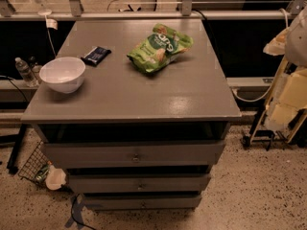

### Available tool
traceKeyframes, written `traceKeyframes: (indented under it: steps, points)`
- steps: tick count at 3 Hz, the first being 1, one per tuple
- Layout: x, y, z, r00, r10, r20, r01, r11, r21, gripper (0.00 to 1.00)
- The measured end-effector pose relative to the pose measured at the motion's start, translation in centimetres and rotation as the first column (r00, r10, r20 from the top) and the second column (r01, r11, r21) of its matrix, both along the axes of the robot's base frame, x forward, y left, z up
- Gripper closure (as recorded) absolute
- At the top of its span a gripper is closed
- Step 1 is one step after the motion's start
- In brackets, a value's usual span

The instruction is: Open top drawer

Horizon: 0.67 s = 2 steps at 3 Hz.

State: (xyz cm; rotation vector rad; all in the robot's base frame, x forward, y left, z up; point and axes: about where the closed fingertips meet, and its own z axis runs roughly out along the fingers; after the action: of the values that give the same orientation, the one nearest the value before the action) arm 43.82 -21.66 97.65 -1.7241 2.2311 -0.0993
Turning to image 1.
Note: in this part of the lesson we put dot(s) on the yellow metal cart frame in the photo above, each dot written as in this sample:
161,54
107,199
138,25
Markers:
283,112

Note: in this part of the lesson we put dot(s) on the grey drawer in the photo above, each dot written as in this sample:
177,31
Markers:
138,202
92,184
81,156

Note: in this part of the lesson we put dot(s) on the black stand leg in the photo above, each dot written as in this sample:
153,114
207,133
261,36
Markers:
15,150

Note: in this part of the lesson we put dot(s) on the grey drawer cabinet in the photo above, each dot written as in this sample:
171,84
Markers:
188,102

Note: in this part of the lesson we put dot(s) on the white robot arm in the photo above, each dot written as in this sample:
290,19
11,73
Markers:
291,42

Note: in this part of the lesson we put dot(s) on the metal railing frame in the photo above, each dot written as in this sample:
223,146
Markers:
104,9

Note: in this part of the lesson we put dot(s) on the clear plastic water bottle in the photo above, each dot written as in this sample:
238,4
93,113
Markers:
25,72

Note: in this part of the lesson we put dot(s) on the grey middle drawer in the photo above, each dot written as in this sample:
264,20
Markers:
92,184

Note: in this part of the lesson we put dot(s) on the white bowl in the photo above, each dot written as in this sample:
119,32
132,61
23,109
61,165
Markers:
63,74

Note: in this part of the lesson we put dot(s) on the dark blue snack bar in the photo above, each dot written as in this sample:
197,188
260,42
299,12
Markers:
95,56

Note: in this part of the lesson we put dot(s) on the grey bottom drawer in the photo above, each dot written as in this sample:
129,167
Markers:
138,202

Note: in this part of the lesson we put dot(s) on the black wire basket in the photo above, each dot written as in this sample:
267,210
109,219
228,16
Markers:
36,167

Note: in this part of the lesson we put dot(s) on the green chip bag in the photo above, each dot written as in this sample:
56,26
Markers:
159,49

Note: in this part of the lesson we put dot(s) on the grey top drawer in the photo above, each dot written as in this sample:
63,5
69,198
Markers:
81,156

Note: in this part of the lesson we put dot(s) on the white cup on floor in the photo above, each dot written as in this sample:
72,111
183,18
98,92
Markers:
55,179

